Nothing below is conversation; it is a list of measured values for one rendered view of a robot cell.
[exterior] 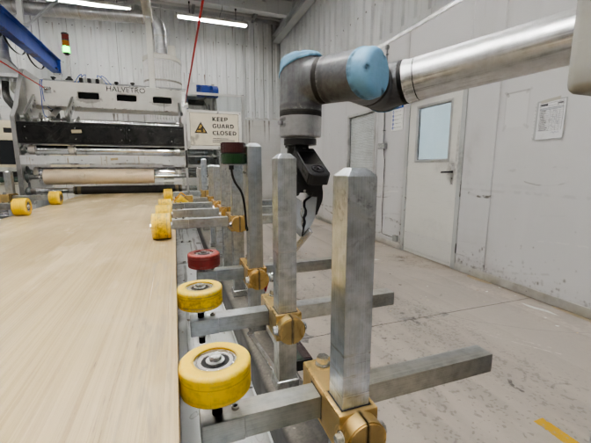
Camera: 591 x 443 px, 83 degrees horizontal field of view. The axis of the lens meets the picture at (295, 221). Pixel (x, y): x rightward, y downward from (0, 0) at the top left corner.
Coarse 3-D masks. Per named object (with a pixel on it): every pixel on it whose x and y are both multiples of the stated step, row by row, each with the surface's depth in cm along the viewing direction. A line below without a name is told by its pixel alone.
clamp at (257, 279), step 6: (240, 258) 93; (240, 264) 93; (246, 264) 88; (246, 270) 84; (252, 270) 84; (258, 270) 83; (264, 270) 85; (246, 276) 85; (252, 276) 82; (258, 276) 82; (264, 276) 83; (246, 282) 83; (252, 282) 82; (258, 282) 83; (264, 282) 83; (258, 288) 83
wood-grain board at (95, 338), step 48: (0, 240) 103; (48, 240) 103; (96, 240) 103; (144, 240) 103; (0, 288) 62; (48, 288) 62; (96, 288) 62; (144, 288) 62; (0, 336) 45; (48, 336) 45; (96, 336) 45; (144, 336) 45; (0, 384) 35; (48, 384) 35; (96, 384) 35; (144, 384) 35; (0, 432) 28; (48, 432) 28; (96, 432) 28; (144, 432) 28
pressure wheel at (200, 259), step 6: (192, 252) 85; (198, 252) 86; (204, 252) 85; (210, 252) 86; (216, 252) 85; (192, 258) 82; (198, 258) 82; (204, 258) 82; (210, 258) 83; (216, 258) 84; (192, 264) 82; (198, 264) 82; (204, 264) 82; (210, 264) 83; (216, 264) 84; (204, 270) 85
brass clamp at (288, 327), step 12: (264, 300) 68; (276, 312) 62; (288, 312) 62; (300, 312) 62; (276, 324) 61; (288, 324) 59; (300, 324) 60; (276, 336) 61; (288, 336) 60; (300, 336) 60
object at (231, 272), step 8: (264, 264) 92; (272, 264) 92; (296, 264) 93; (304, 264) 94; (312, 264) 95; (320, 264) 96; (328, 264) 97; (200, 272) 84; (208, 272) 85; (216, 272) 86; (224, 272) 87; (232, 272) 87; (240, 272) 88; (216, 280) 86
